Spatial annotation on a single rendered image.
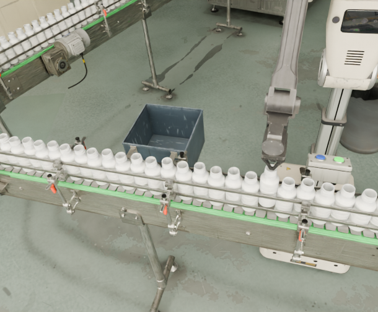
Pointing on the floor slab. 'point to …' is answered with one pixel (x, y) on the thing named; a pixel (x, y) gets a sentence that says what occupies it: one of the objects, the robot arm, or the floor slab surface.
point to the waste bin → (371, 114)
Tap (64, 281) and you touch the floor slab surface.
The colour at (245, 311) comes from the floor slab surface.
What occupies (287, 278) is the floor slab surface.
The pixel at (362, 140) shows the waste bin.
